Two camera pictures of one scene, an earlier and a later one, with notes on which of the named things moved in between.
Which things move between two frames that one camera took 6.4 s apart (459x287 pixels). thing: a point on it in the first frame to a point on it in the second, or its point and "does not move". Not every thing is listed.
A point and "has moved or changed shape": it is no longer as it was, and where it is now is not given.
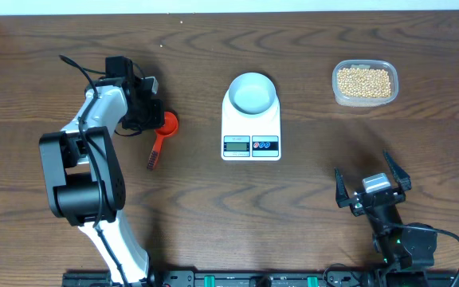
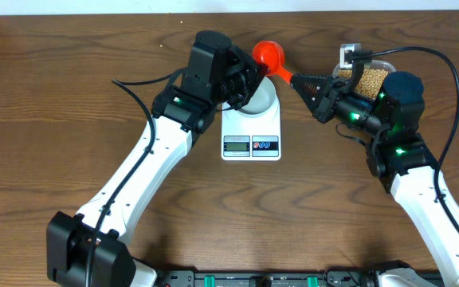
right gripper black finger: x=402 y=176 to x=311 y=87
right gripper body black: x=356 y=206 to x=327 y=104
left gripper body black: x=147 y=115 to x=236 y=80
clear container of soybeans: x=364 y=83 does not move
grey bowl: x=252 y=93 does not move
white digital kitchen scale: x=247 y=137 does not move
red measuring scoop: x=169 y=127 has moved or changed shape
